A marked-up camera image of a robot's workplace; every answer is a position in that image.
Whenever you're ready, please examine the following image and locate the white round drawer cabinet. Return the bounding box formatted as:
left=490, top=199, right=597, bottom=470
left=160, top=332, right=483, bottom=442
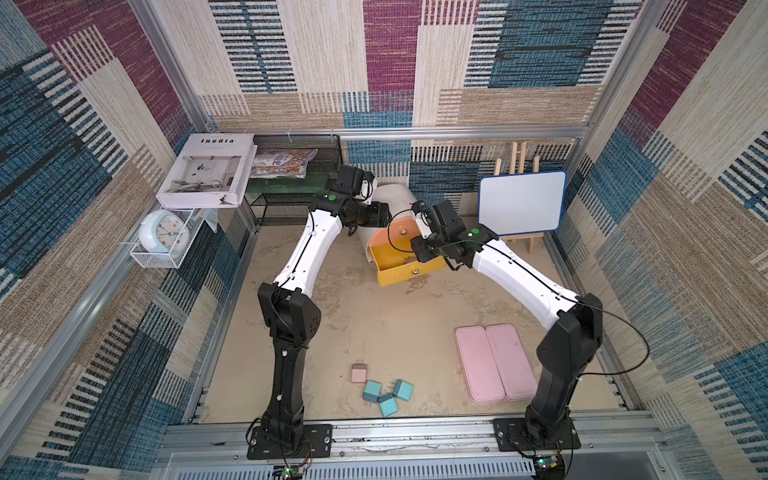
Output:
left=357, top=184, right=416, bottom=264

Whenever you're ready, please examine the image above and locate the yellow drawer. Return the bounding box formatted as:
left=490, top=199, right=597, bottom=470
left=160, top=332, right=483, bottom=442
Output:
left=372, top=247, right=446, bottom=287

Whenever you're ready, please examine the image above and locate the pink plug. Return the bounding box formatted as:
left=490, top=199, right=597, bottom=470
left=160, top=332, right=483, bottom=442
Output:
left=350, top=363, right=368, bottom=384

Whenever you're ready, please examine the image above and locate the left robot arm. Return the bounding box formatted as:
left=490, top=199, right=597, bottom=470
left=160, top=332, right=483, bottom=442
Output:
left=257, top=193, right=392, bottom=452

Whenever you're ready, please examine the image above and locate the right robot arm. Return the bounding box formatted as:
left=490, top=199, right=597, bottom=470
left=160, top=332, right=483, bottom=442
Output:
left=410, top=200, right=603, bottom=449

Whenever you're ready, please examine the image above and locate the green book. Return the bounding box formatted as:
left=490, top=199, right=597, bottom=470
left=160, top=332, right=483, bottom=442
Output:
left=246, top=175, right=330, bottom=196

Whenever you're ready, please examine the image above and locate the blue framed whiteboard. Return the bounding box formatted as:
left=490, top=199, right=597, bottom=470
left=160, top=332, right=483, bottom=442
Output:
left=478, top=170, right=568, bottom=236

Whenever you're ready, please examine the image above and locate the colourful snack bag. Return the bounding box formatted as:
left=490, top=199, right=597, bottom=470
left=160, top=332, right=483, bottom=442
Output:
left=249, top=149, right=318, bottom=178

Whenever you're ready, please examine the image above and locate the wooden easel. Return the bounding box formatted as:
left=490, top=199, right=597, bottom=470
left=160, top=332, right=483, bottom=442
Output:
left=479, top=141, right=543, bottom=254

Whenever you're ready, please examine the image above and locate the pink case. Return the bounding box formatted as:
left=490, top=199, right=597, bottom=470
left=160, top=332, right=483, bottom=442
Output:
left=455, top=324, right=537, bottom=405

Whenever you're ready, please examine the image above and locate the blue plug right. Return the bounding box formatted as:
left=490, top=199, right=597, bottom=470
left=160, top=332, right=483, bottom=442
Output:
left=393, top=379, right=414, bottom=401

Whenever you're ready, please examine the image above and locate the blue plug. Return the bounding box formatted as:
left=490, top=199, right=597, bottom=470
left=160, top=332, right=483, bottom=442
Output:
left=378, top=393, right=398, bottom=418
left=362, top=380, right=382, bottom=403
left=393, top=379, right=414, bottom=401

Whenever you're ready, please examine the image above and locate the blue plug left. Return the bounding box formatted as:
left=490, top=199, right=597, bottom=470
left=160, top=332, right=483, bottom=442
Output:
left=362, top=380, right=382, bottom=403

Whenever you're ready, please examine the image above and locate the white magazine box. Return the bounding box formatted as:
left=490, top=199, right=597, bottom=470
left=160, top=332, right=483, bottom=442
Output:
left=156, top=133, right=257, bottom=210

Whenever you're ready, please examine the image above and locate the blue plug middle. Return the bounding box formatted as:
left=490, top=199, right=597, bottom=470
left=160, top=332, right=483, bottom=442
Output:
left=378, top=393, right=398, bottom=418

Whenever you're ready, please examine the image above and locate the white alarm clock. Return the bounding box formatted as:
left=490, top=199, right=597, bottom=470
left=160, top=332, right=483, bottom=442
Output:
left=139, top=209, right=191, bottom=255

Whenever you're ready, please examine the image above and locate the black wire shelf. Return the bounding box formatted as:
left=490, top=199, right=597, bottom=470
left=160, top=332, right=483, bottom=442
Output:
left=245, top=134, right=343, bottom=227

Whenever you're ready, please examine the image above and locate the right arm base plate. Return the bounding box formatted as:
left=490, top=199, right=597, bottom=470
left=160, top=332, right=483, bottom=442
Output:
left=491, top=416, right=582, bottom=454

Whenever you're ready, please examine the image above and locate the clear wire basket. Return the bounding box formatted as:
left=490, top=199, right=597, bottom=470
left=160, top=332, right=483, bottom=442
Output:
left=122, top=208, right=219, bottom=269

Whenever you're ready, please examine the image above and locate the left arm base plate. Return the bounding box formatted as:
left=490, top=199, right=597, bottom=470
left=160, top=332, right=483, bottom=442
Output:
left=246, top=424, right=333, bottom=460

